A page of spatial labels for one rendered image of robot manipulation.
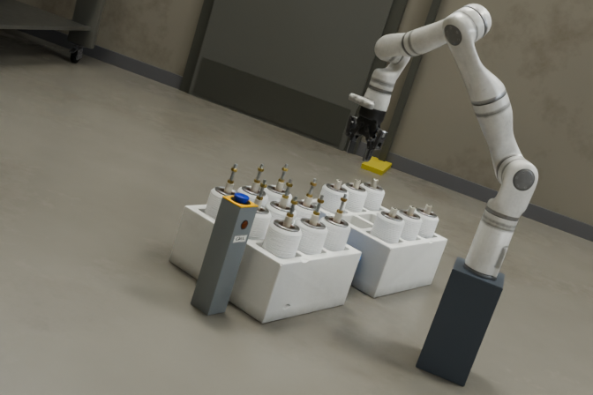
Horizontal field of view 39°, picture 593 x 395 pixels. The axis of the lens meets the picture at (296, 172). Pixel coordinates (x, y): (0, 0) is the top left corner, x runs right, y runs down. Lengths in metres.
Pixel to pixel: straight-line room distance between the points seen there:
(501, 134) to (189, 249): 0.94
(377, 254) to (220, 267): 0.69
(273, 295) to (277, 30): 2.80
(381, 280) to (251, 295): 0.57
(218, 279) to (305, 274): 0.27
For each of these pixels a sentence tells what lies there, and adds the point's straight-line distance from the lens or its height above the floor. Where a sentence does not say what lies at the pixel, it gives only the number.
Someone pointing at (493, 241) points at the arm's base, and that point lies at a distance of 2.28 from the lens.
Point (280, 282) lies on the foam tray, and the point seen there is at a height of 0.12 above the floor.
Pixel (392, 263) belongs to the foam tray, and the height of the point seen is 0.12.
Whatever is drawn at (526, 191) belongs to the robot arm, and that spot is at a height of 0.56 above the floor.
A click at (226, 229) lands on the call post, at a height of 0.24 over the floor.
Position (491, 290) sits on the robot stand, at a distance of 2.29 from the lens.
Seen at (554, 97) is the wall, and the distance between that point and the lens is 4.71.
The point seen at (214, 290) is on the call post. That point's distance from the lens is 2.22.
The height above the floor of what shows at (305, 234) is 0.23.
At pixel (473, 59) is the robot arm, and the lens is 2.14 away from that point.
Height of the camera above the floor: 0.94
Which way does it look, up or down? 14 degrees down
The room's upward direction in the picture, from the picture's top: 18 degrees clockwise
